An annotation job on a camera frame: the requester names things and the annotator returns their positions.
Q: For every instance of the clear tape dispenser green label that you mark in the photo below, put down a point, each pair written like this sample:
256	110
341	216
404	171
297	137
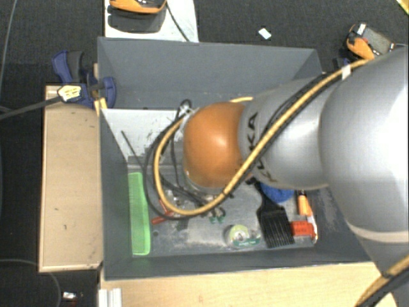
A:
242	236

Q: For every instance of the green plastic comb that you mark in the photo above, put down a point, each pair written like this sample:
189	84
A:
139	216

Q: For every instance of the blue ball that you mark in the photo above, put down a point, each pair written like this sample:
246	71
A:
276	194

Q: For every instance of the thin black stick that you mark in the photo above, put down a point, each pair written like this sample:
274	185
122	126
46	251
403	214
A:
131	149

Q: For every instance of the black brush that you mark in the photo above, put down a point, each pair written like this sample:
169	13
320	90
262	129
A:
276	229

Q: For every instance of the orange marker pen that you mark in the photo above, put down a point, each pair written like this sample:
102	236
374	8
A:
303	205

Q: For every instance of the orange-red small box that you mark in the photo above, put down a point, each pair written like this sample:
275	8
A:
301	229

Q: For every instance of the grey metal bin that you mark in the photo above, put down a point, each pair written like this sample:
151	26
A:
204	72

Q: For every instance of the pale wood board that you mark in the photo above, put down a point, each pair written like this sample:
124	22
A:
72	184

